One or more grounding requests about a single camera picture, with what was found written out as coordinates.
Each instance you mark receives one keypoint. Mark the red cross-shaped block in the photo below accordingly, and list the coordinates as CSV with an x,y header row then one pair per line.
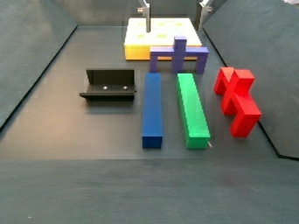
x,y
232,85

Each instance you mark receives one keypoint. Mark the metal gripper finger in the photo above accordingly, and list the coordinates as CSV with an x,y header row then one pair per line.
x,y
144,10
204,10

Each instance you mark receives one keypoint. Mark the green long block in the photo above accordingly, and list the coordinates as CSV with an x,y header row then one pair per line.
x,y
195,127

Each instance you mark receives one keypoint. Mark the blue long block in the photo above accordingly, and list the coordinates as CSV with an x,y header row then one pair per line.
x,y
152,112

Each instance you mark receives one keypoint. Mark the purple cross-shaped block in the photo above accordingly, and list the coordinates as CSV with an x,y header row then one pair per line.
x,y
178,52

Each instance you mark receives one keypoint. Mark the black angle bracket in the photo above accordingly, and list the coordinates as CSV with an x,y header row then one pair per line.
x,y
110,84

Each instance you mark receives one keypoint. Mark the yellow board with slots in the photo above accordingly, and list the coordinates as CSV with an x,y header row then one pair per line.
x,y
164,29

